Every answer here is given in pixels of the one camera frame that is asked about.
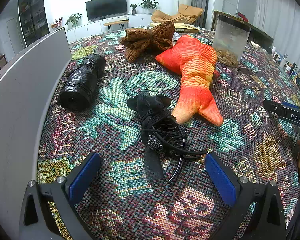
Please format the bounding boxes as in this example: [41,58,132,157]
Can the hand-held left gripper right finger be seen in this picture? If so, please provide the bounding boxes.
[204,152,288,240]

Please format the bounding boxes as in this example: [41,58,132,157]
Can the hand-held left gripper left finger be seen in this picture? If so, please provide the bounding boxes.
[19,152,102,240]

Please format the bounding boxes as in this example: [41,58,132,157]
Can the orange fish plush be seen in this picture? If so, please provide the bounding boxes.
[155,34,224,127]

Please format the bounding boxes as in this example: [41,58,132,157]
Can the black headband bundle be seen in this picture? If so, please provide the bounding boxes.
[126,89,208,183]

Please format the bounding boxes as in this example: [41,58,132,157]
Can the black garbage bag roll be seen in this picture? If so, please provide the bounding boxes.
[57,54,107,111]

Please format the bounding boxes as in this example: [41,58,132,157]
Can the white storage box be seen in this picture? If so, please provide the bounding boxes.
[0,27,73,232]

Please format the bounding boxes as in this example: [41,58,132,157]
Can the brown knitted scarf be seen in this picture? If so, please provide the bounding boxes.
[120,20,176,63]

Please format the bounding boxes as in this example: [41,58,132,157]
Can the row of small bottles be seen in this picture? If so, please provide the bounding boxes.
[267,46,300,95]

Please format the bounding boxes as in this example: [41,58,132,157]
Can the colourful patterned woven blanket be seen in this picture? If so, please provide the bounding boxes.
[37,26,300,240]

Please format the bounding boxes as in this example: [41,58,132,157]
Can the dark wooden desk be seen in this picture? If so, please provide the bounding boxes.
[212,10,274,53]

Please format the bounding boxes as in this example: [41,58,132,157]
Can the clear jar with black lid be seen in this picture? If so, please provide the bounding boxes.
[212,14,252,67]

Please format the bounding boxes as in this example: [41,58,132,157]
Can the white sheer curtain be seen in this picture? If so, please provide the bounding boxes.
[255,0,300,55]

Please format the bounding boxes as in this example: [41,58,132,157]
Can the yellow flat box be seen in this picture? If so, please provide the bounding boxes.
[150,22,202,34]

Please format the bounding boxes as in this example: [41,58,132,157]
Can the tan rocking chair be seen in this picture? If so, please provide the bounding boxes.
[151,4,205,28]

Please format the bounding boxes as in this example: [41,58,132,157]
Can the grey curtain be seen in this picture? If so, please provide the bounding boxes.
[191,0,210,28]

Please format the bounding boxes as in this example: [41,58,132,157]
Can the white television cabinet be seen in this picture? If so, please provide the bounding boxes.
[65,14,155,42]

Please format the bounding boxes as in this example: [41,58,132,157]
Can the red flowers in vase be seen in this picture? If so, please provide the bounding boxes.
[50,17,63,32]

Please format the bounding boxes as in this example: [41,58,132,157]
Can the small wooden side table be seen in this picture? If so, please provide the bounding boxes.
[104,19,129,30]

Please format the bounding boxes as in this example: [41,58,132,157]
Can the white door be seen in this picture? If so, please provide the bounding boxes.
[6,17,24,55]

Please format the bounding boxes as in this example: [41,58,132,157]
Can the green potted plant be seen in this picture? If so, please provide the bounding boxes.
[66,13,82,28]

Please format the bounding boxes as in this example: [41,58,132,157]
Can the large leafy potted plant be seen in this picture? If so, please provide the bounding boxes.
[139,0,159,13]

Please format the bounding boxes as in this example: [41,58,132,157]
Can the black television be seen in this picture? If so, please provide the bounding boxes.
[85,0,127,22]

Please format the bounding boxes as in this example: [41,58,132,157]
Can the black display cabinet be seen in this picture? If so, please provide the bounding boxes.
[18,0,50,48]

